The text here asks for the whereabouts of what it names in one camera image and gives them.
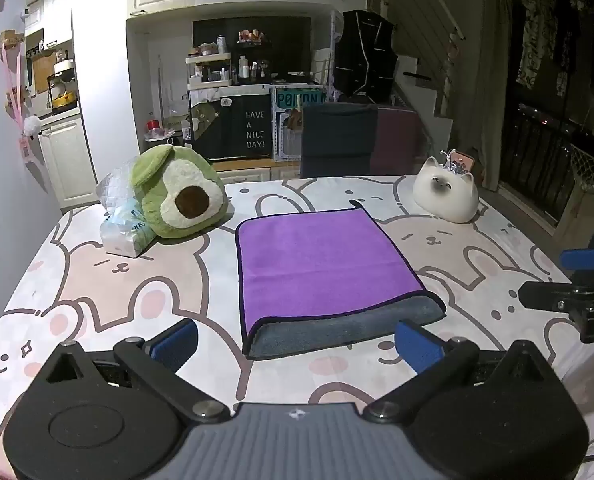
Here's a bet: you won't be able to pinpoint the small trinkets on cat ornament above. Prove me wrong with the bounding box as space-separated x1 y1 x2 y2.
441 148 474 177

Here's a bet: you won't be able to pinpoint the pink strap wall ornament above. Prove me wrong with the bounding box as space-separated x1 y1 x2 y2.
0 39 44 157

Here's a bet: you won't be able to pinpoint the white tissue pack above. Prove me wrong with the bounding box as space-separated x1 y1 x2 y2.
100 199 159 259

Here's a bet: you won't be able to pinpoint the white kitchen cabinet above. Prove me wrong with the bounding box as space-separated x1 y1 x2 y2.
38 119 99 207

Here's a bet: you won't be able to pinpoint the black balcony railing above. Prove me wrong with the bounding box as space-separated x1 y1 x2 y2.
498 102 594 223

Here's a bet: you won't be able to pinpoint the green avocado plush toy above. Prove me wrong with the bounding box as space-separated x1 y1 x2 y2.
130 144 228 240

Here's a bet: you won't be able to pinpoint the dark chair back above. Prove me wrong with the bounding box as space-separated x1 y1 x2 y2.
301 103 379 179

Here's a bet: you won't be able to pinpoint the black hanging vest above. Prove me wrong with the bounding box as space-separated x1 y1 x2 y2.
335 9 399 97

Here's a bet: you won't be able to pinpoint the white countertop organiser shelf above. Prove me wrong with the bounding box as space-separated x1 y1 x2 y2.
185 53 234 92

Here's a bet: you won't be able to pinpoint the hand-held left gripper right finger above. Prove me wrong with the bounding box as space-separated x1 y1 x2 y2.
362 319 560 423

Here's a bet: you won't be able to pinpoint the mauve cloth on chair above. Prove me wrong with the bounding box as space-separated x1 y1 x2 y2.
371 106 424 177

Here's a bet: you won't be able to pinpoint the teal framed sign board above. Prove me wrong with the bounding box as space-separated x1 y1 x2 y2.
271 87 326 162

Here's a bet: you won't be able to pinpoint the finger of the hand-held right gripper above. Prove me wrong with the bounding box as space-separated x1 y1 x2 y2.
561 246 594 272
518 280 594 317

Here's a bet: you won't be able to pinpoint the black printed curtain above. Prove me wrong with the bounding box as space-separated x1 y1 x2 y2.
191 92 278 162

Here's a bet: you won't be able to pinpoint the purple grey towel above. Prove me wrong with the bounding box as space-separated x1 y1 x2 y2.
234 200 448 360

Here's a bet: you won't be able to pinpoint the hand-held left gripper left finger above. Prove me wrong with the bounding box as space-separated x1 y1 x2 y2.
41 318 232 422

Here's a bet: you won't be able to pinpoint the hanging clothes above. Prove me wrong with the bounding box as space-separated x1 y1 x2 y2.
516 0 594 147

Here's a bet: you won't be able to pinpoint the white cat-shaped ornament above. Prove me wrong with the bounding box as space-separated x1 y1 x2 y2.
413 156 479 224

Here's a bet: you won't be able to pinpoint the clear quilted plastic bag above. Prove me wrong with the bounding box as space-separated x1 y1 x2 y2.
96 157 144 212

